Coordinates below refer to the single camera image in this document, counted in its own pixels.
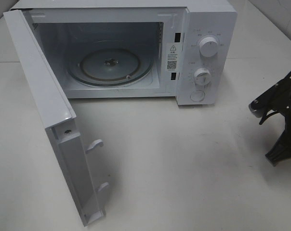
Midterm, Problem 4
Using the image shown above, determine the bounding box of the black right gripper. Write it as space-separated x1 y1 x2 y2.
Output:
265 71 291 166

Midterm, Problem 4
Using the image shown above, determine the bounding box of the round door release button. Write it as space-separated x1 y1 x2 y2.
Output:
190 90 205 102

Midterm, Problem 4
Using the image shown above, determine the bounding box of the white timer knob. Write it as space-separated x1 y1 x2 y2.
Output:
194 68 212 86

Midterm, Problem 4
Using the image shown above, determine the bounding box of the white microwave door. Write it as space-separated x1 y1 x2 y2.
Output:
3 10 109 227

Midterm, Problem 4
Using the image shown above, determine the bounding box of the white power knob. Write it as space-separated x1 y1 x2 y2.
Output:
198 35 219 58

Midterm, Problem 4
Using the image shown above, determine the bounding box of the warning label sticker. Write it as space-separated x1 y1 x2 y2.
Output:
165 43 181 71

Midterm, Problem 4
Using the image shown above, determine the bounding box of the white microwave oven body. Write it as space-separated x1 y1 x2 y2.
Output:
9 0 238 105

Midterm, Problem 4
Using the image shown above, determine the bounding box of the glass turntable plate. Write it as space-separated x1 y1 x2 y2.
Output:
66 48 154 87

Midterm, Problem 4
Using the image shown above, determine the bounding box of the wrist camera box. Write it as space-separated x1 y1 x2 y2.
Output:
249 80 291 118

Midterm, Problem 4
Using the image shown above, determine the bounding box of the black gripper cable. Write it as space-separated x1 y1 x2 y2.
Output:
258 69 291 126

